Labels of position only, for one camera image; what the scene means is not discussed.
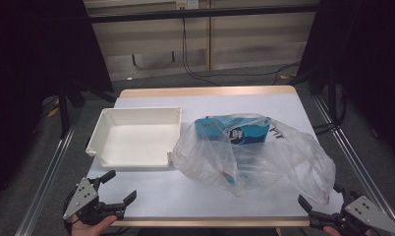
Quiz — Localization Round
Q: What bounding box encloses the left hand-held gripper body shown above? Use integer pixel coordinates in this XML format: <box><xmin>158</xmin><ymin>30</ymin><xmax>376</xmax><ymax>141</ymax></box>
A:
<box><xmin>62</xmin><ymin>177</ymin><xmax>126</xmax><ymax>226</ymax></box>

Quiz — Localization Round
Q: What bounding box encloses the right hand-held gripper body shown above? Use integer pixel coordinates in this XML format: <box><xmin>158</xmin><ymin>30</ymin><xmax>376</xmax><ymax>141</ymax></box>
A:
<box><xmin>309</xmin><ymin>193</ymin><xmax>395</xmax><ymax>236</ymax></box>

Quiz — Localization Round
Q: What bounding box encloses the white plastic tray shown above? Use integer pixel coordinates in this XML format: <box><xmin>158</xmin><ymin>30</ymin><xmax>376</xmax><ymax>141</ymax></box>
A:
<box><xmin>85</xmin><ymin>106</ymin><xmax>184</xmax><ymax>171</ymax></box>

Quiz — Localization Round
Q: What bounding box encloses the clear plastic bag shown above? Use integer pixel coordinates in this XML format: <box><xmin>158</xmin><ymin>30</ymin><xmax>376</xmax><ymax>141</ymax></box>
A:
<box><xmin>172</xmin><ymin>113</ymin><xmax>337</xmax><ymax>205</ymax></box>

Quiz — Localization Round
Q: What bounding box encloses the blue snack pouch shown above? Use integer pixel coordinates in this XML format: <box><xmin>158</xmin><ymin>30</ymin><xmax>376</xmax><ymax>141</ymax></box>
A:
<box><xmin>195</xmin><ymin>115</ymin><xmax>272</xmax><ymax>146</ymax></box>

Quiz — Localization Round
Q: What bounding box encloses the person's left hand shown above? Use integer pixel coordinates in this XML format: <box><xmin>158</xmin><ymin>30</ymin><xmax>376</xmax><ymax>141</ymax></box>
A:
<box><xmin>70</xmin><ymin>214</ymin><xmax>119</xmax><ymax>236</ymax></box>

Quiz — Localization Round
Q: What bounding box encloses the person's right hand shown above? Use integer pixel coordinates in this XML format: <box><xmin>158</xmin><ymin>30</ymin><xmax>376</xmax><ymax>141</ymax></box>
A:
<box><xmin>322</xmin><ymin>226</ymin><xmax>343</xmax><ymax>236</ymax></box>

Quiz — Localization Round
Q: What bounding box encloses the white paper table cover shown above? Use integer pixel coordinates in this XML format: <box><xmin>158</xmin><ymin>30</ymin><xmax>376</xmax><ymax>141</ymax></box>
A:
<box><xmin>86</xmin><ymin>92</ymin><xmax>346</xmax><ymax>219</ymax></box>

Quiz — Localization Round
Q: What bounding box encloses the black metal stand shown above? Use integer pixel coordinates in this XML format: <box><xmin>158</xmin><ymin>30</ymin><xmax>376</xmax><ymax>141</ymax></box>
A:
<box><xmin>56</xmin><ymin>78</ymin><xmax>88</xmax><ymax>139</ymax></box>
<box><xmin>311</xmin><ymin>65</ymin><xmax>349</xmax><ymax>136</ymax></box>

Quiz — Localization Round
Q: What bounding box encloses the black curtain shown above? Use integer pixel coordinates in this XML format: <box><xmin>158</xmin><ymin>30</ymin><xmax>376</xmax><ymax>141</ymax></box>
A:
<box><xmin>0</xmin><ymin>0</ymin><xmax>115</xmax><ymax>207</ymax></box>
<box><xmin>297</xmin><ymin>0</ymin><xmax>395</xmax><ymax>165</ymax></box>

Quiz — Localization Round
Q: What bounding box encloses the black horizontal bar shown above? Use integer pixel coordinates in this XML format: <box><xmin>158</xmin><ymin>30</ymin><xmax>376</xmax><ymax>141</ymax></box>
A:
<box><xmin>86</xmin><ymin>4</ymin><xmax>319</xmax><ymax>24</ymax></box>

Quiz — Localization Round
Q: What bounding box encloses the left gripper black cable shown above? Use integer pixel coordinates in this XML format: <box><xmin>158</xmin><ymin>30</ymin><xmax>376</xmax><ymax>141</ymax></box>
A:
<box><xmin>63</xmin><ymin>191</ymin><xmax>76</xmax><ymax>235</ymax></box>

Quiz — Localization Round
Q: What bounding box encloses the aluminium rail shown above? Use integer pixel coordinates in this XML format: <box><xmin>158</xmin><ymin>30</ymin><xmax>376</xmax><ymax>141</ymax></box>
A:
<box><xmin>15</xmin><ymin>107</ymin><xmax>84</xmax><ymax>236</ymax></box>
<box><xmin>312</xmin><ymin>94</ymin><xmax>395</xmax><ymax>236</ymax></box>

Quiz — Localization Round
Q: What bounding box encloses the black hanging cable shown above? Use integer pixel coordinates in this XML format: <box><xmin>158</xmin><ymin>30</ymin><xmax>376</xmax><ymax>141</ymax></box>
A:
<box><xmin>181</xmin><ymin>18</ymin><xmax>302</xmax><ymax>87</ymax></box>

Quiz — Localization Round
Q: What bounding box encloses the white wall socket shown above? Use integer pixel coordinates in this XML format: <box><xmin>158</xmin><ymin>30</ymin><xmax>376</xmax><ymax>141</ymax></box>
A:
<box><xmin>175</xmin><ymin>0</ymin><xmax>199</xmax><ymax>10</ymax></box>

